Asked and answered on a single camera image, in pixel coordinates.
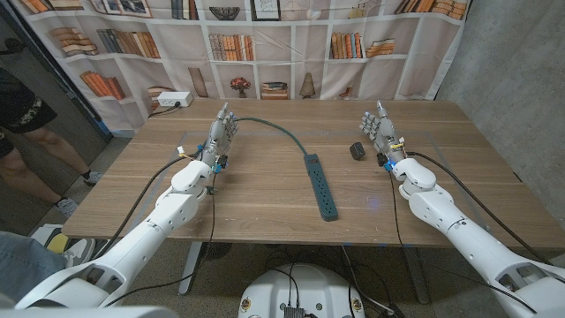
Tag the person in black shorts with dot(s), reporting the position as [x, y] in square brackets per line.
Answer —
[26, 110]

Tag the black charger cube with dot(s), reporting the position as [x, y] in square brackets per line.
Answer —
[357, 151]

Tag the white wall outlet box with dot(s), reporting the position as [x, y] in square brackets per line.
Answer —
[174, 98]

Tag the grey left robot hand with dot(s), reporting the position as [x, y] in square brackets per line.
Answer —
[218, 132]

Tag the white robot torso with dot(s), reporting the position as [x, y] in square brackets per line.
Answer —
[309, 291]

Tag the dark ribbed round object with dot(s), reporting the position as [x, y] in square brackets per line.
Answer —
[216, 251]

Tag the white yellow floor object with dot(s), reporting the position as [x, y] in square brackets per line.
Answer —
[55, 242]

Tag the green power strip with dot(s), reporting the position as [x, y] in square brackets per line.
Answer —
[321, 187]

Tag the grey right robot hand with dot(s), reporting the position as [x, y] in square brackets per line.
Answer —
[384, 132]

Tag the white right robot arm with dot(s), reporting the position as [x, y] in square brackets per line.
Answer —
[463, 238]

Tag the printed bookshelf backdrop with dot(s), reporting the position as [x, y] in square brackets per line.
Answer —
[309, 44]

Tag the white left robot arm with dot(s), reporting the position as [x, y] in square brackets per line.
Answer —
[145, 229]

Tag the dark metal door frame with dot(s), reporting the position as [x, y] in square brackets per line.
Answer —
[70, 93]

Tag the grey table leg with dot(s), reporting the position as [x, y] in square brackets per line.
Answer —
[416, 274]
[190, 265]

